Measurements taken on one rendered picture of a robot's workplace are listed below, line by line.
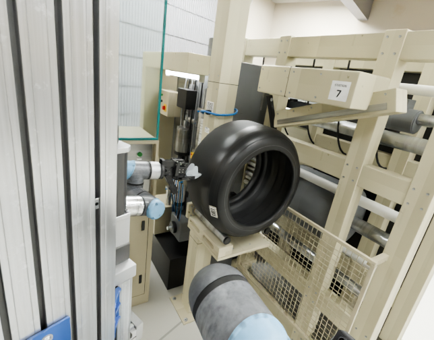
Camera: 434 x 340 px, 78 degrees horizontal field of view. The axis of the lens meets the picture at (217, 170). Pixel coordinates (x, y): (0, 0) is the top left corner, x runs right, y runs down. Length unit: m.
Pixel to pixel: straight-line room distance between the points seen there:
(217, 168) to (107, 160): 0.79
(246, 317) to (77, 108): 0.38
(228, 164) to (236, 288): 0.77
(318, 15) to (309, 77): 6.30
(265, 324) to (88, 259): 0.30
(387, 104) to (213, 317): 1.12
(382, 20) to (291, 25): 2.03
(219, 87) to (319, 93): 0.52
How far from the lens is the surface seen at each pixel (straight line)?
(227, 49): 1.54
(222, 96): 1.55
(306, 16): 7.80
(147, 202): 1.01
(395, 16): 7.26
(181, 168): 1.17
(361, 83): 1.29
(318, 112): 1.52
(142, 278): 2.16
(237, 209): 1.68
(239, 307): 0.46
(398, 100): 1.35
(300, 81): 1.44
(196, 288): 0.51
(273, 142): 1.29
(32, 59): 0.39
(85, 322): 0.60
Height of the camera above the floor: 1.69
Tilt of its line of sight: 19 degrees down
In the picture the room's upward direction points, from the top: 8 degrees clockwise
